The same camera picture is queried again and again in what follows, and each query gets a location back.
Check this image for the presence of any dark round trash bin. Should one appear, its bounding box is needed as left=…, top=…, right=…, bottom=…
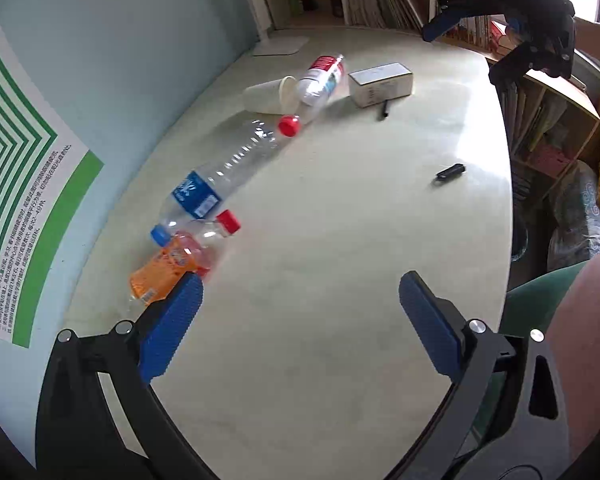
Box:
left=510, top=224, right=529, bottom=263

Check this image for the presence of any person right hand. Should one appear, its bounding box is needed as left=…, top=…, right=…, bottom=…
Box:
left=574, top=18, right=600, bottom=61

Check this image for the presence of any orange label bottle red cap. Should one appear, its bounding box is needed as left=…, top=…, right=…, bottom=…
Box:
left=129, top=209, right=242, bottom=306

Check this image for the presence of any teal trouser leg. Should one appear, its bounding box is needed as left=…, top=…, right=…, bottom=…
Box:
left=498, top=261, right=586, bottom=337

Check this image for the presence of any white gold medicine box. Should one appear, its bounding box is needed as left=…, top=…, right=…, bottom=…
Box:
left=348, top=62, right=414, bottom=108

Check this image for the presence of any blue label water bottle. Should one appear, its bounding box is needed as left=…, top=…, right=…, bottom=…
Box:
left=150, top=117, right=284, bottom=247

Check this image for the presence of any patterned grey cushion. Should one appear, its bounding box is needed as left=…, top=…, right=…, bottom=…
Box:
left=547, top=160, right=600, bottom=271

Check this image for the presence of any clear bottle red cap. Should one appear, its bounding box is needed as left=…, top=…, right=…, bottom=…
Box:
left=277, top=54, right=346, bottom=138

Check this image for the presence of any white desk lamp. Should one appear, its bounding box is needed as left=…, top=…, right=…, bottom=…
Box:
left=248, top=0, right=309, bottom=58

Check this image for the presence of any white paper cup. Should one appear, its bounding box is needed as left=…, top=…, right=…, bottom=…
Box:
left=242, top=76, right=299, bottom=115

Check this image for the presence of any green striped wall poster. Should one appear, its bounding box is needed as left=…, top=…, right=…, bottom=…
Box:
left=0, top=26, right=102, bottom=348

